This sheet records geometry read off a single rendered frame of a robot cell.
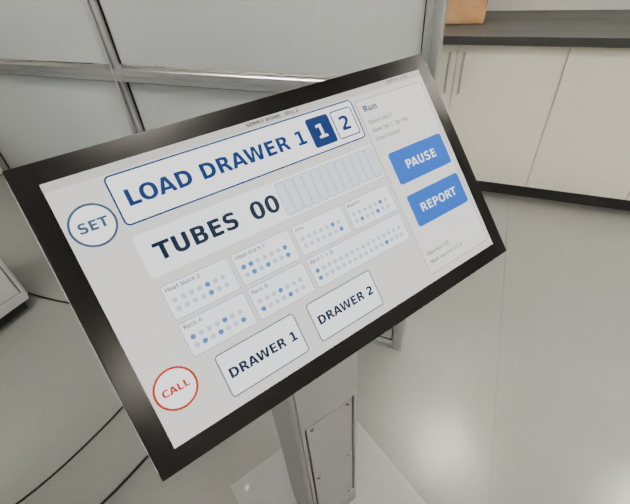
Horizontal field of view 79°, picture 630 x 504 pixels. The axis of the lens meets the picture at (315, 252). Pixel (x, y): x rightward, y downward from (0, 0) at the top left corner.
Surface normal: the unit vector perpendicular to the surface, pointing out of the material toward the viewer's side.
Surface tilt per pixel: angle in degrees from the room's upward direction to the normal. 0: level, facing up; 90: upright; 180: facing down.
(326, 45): 90
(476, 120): 90
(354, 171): 50
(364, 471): 5
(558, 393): 0
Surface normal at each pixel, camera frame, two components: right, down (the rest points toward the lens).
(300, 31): -0.39, 0.61
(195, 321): 0.40, -0.11
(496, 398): -0.07, -0.77
